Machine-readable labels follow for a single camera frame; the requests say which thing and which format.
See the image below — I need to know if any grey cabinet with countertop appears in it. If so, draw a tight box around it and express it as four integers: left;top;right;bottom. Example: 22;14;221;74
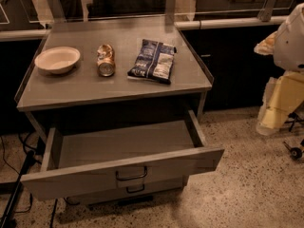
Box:
14;15;215;207

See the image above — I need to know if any white horizontal railing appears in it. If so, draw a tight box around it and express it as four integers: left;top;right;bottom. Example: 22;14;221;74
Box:
0;16;286;42

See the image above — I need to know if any crushed golden soda can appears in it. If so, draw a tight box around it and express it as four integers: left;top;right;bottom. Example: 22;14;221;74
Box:
97;45;116;77

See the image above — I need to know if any black floor cable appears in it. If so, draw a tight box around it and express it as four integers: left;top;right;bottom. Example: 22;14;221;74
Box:
0;132;39;215

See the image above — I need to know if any white paper bowl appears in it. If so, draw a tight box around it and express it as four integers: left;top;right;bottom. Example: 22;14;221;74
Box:
34;47;81;74

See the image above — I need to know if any yellowish white gripper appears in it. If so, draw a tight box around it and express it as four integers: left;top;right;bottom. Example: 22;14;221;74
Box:
256;71;304;136

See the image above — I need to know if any blue white chip bag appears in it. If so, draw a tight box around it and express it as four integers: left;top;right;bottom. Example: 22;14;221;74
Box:
127;39;177;85

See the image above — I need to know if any black tripod leg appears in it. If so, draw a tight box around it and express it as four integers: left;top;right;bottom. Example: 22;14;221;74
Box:
0;151;34;228

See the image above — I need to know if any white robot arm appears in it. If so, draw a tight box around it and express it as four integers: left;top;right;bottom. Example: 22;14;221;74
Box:
254;4;304;136

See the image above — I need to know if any grey background counter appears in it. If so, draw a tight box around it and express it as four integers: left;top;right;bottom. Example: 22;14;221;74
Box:
194;0;304;20

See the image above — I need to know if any black caster wheel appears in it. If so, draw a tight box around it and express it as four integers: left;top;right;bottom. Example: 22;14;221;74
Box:
283;142;304;161

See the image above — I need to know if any grey top drawer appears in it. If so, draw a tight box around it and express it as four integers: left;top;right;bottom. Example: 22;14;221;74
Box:
21;111;224;200

